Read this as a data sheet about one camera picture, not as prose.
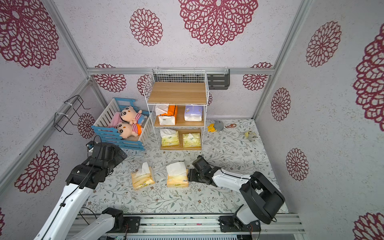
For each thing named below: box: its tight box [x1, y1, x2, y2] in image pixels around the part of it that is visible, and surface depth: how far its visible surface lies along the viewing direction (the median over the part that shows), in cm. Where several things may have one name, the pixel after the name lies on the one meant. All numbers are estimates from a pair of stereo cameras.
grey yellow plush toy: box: [207, 120, 224, 133], surface depth 115 cm
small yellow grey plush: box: [245, 131, 258, 142], surface depth 108 cm
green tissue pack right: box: [182, 132, 201, 148], surface depth 102 cm
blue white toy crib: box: [91, 97, 154, 151], surface depth 103 cm
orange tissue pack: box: [158, 105, 178, 126], surface depth 83 cm
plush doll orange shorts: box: [115, 122, 143, 139], surface depth 99 cm
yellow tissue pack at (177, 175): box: [166, 162, 189, 188], surface depth 87 cm
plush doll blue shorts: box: [120, 106, 148, 126], surface depth 105 cm
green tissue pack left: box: [160, 128, 180, 147], surface depth 102 cm
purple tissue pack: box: [184, 105, 203, 122], surface depth 85 cm
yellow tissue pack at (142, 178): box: [131, 162, 156, 190], surface depth 86 cm
